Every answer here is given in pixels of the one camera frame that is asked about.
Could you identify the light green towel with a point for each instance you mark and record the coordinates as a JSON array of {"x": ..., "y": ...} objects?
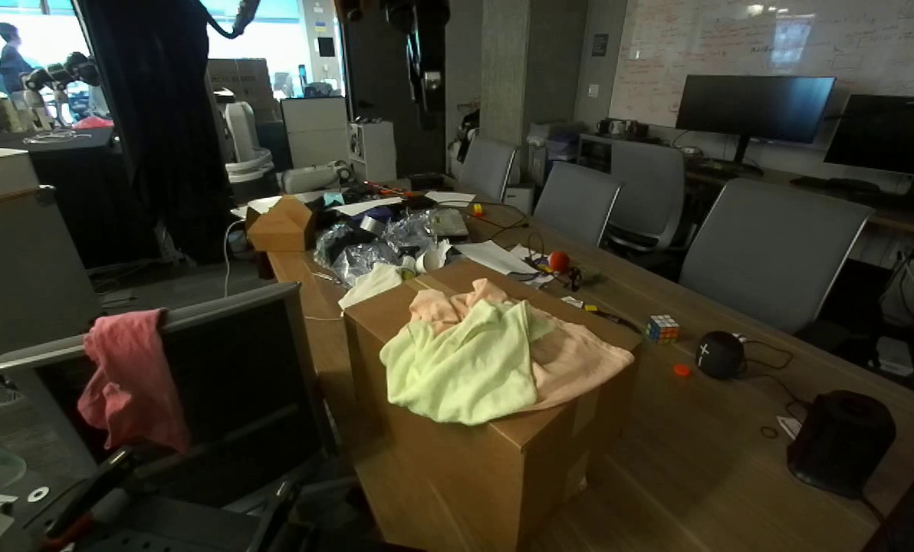
[{"x": 464, "y": 362}]

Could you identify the pink towel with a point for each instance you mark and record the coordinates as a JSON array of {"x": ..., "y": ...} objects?
[{"x": 134, "y": 392}]

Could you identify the clear plastic bags pile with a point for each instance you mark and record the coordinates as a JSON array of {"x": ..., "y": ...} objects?
[{"x": 351, "y": 248}]

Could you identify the white cloth on table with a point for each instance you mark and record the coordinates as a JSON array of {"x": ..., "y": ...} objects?
[{"x": 380, "y": 276}]

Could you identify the red ball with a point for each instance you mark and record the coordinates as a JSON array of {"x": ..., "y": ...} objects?
[{"x": 558, "y": 262}]

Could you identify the far grey office chair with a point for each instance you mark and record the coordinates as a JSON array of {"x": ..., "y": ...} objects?
[{"x": 576, "y": 200}]

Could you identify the middle grey office chair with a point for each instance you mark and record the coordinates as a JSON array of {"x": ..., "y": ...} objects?
[{"x": 652, "y": 193}]

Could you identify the large cardboard box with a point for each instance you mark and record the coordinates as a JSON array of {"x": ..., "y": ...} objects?
[{"x": 470, "y": 488}]

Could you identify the colourful puzzle cube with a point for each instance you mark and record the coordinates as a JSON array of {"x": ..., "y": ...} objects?
[{"x": 664, "y": 326}]

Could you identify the grey mesh office chair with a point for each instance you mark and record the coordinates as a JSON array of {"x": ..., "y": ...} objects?
[{"x": 256, "y": 425}]

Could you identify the near grey office chair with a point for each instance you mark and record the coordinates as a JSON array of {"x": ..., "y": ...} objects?
[{"x": 772, "y": 248}]

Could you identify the left black monitor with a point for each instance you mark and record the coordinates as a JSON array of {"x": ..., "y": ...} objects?
[{"x": 782, "y": 107}]

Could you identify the black monitor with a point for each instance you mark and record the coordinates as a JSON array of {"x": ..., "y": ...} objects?
[
  {"x": 782, "y": 107},
  {"x": 876, "y": 133}
]

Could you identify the right black monitor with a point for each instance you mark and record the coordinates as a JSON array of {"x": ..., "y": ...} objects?
[{"x": 876, "y": 133}]

